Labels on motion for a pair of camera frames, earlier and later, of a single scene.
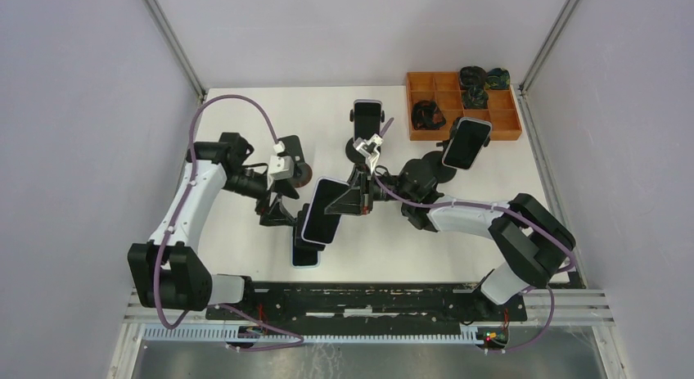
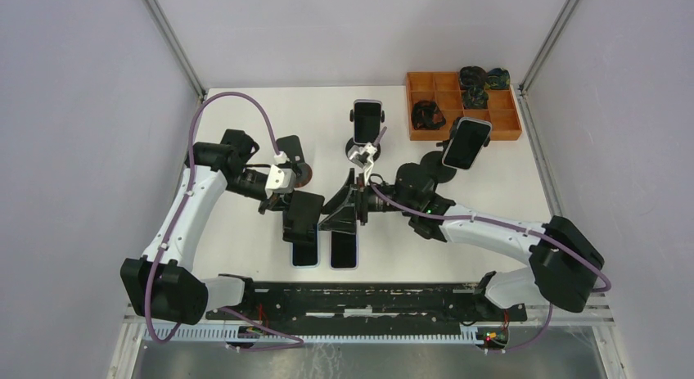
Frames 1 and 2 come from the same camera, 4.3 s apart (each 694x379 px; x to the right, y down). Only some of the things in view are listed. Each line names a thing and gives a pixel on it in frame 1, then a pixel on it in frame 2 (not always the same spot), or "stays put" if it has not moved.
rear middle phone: x=367 y=118 stays put
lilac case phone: x=320 y=227 to x=344 y=250
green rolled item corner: x=497 y=78 stays put
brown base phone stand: x=303 y=173 stays put
